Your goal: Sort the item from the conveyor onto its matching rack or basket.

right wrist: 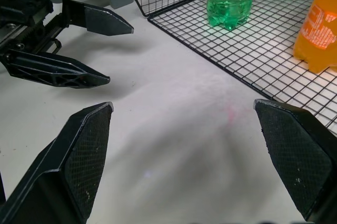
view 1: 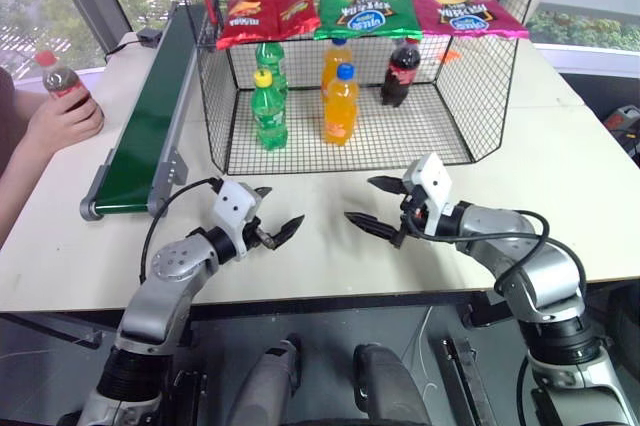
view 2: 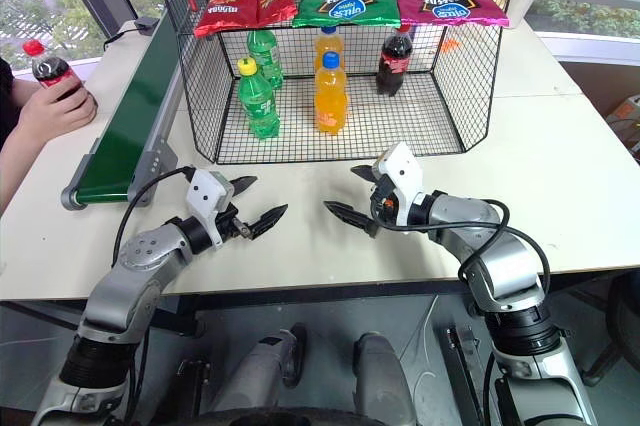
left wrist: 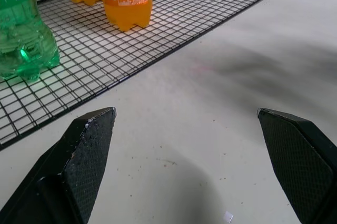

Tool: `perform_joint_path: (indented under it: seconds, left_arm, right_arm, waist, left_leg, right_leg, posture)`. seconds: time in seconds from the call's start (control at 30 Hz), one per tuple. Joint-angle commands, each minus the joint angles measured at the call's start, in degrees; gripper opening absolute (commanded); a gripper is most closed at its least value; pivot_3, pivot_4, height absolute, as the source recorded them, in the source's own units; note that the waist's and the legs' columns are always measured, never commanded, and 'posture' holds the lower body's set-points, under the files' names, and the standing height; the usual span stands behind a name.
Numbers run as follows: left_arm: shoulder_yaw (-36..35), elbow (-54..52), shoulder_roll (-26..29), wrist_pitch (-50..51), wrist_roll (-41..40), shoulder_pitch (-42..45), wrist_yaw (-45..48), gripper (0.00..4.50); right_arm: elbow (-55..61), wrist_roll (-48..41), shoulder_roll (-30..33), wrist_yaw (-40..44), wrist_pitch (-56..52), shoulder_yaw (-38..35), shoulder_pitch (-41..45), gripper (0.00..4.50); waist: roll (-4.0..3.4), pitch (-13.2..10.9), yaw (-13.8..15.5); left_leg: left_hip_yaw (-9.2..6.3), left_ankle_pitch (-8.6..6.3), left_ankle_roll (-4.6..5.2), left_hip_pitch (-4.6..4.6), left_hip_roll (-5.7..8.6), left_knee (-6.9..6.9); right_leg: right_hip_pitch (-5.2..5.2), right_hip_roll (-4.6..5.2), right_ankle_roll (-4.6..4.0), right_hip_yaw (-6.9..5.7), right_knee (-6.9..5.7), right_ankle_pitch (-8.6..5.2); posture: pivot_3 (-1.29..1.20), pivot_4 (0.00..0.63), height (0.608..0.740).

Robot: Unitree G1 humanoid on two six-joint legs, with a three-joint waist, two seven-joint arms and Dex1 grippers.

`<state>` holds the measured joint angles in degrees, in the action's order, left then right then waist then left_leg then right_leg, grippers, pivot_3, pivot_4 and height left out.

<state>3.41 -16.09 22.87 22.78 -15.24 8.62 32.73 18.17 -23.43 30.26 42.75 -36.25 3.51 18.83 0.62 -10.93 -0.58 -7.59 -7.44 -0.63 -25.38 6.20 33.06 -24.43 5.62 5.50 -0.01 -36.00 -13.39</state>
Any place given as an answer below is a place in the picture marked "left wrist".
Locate green soda bottle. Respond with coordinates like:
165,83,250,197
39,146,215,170
0,0,61,82

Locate black wire mesh rack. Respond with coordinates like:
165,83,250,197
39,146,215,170
0,0,292,151

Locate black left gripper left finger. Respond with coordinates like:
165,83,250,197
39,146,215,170
0,107,117,224

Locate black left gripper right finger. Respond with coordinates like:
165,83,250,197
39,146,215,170
256,107,337,224

